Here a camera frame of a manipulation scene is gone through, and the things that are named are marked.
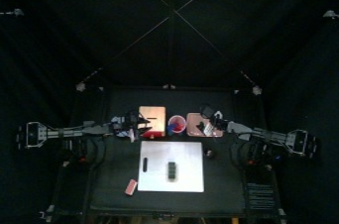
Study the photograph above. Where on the red plastic cup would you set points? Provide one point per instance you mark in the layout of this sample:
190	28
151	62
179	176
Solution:
177	125

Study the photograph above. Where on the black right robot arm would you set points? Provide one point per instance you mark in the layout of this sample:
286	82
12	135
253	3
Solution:
274	137

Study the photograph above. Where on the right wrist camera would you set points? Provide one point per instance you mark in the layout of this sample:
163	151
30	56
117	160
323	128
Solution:
207	111

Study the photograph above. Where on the patterned block with green oval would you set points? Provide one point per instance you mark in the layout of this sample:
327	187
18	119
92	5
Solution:
173	170

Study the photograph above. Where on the small pink block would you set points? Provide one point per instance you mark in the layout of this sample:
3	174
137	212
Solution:
131	187

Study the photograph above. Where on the wooden box with red drawer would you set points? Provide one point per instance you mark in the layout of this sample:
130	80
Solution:
153	121

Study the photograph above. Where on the small metal cup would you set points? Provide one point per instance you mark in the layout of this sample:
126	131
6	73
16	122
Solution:
209	152

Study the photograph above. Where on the white cutting board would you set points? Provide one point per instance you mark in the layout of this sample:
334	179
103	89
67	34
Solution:
171	166

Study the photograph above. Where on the grey frame clamp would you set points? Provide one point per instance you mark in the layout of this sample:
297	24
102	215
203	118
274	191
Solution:
257	90
80	86
15	12
330	14

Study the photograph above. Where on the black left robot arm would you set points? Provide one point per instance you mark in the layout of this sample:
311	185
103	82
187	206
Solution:
66	133

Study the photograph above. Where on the flat wooden tray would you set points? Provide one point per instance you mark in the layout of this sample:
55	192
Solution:
193	125

